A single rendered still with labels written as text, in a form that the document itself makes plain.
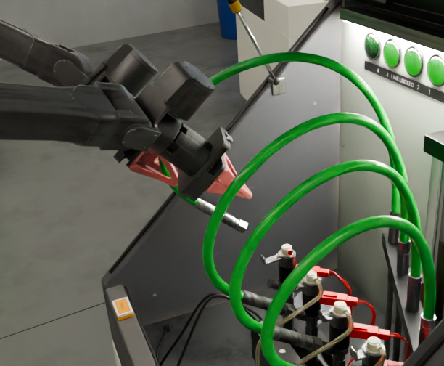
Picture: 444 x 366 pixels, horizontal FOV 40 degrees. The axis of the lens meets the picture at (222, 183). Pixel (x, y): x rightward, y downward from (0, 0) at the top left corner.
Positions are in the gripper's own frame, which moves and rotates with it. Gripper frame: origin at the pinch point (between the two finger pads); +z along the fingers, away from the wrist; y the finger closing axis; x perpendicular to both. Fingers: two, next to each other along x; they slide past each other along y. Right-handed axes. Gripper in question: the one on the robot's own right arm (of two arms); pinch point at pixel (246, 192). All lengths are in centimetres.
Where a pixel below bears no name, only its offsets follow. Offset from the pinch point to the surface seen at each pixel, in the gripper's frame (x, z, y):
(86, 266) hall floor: 174, 44, -136
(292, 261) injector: -2.5, 12.6, -3.9
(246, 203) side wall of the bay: 30.0, 15.5, -11.8
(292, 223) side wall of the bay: 32.7, 28.3, -10.2
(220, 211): -12.9, -6.9, 0.1
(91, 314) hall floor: 135, 48, -131
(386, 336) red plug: -19.6, 20.4, 1.4
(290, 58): 6.2, -6.7, 18.7
